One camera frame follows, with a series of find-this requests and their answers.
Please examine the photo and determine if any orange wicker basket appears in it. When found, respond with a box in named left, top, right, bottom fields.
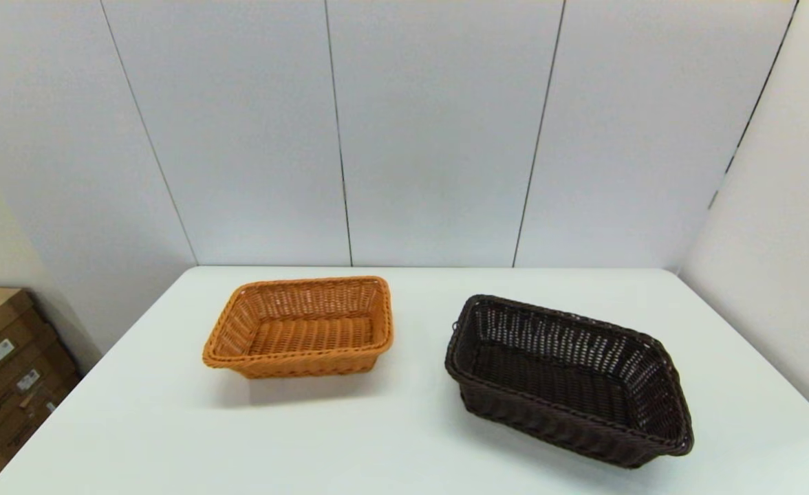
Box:
left=202, top=276, right=394, bottom=380

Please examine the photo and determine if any dark brown wicker basket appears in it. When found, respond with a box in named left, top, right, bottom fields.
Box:
left=444, top=294, right=695, bottom=470

